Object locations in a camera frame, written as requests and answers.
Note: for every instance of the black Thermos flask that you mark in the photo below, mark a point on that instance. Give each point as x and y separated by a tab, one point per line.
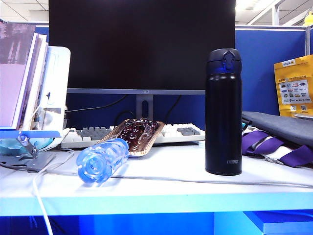
223	117

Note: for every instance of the clear mineral water bottle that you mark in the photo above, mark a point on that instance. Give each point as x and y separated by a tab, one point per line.
97	161

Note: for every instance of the woven-rim snack tray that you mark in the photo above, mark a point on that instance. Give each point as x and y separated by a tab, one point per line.
156	129

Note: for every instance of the grey monitor stand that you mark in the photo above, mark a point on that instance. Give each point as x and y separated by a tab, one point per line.
138	107

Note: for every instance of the dark grapes bunch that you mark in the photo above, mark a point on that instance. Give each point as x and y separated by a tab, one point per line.
137	132

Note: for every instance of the white and grey keyboard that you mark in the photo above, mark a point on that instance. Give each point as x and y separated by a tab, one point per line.
83	137

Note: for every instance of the black computer monitor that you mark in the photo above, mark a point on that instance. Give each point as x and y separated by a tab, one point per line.
137	44

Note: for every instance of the purple and white bag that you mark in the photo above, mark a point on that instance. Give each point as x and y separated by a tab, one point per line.
256	137

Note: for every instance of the white tablet device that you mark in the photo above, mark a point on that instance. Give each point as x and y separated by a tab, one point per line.
58	73

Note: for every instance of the grey metal tablet stand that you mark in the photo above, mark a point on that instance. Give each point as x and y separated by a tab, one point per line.
36	160

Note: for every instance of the white-paged book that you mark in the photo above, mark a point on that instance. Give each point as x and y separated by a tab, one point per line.
36	73

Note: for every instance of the yellow paper bag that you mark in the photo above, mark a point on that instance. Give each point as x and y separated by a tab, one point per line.
293	71

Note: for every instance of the pink cover book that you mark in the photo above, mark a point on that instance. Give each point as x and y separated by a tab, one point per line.
12	85

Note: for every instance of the teal bowl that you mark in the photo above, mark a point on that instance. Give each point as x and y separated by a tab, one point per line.
9	147

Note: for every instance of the blue box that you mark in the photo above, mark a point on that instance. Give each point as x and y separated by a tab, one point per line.
288	225

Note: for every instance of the yellow duck toy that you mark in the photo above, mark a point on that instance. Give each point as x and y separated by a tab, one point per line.
308	19

